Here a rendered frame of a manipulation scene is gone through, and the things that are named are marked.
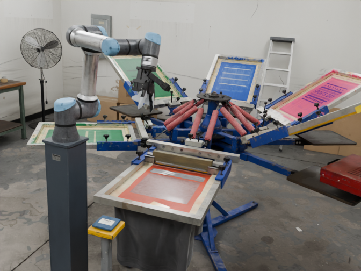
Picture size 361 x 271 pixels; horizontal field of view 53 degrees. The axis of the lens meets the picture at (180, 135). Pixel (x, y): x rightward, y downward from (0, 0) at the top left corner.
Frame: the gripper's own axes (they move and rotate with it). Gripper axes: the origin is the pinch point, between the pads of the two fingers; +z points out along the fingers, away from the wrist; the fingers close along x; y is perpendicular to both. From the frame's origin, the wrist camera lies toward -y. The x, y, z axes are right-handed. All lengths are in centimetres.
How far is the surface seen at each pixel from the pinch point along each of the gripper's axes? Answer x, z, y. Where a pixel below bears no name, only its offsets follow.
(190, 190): -52, 40, -14
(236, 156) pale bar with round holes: -94, 18, -32
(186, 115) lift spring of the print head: -132, -6, 17
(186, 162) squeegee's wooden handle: -74, 26, -4
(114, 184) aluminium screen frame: -34, 42, 26
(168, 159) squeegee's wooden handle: -74, 27, 9
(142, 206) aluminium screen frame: -18, 47, 1
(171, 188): -50, 41, -3
